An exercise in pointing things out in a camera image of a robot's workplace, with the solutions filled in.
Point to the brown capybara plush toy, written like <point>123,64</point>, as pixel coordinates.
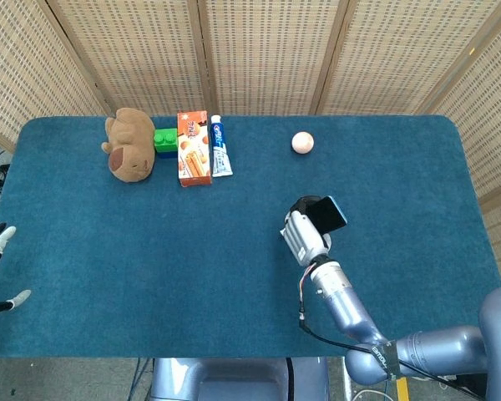
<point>129,146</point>

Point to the green toy brick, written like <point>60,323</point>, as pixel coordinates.
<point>166,140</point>

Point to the black smartphone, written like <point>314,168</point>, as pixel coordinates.
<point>326,215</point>

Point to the yellow floor tape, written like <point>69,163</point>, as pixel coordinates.
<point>402,390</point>

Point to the pale pink ball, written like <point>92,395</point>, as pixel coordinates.
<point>303,143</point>

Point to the woven bamboo screen panel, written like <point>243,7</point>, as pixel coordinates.
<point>138,54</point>
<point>271,54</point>
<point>401,54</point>
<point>29,71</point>
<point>488,125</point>

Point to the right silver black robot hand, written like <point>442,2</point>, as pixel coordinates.
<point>302,238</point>

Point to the white table leg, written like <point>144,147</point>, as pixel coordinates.
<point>347,390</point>

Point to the blue felt table cover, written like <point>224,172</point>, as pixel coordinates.
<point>150,259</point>

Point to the blue white toothpaste tube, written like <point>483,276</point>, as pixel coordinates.
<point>219,150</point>

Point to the orange snack box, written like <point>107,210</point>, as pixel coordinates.
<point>194,150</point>

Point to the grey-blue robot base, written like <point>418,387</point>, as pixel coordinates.
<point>238,380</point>

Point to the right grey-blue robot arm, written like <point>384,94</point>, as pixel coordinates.
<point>350,305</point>

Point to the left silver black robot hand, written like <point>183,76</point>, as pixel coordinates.
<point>2,241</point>

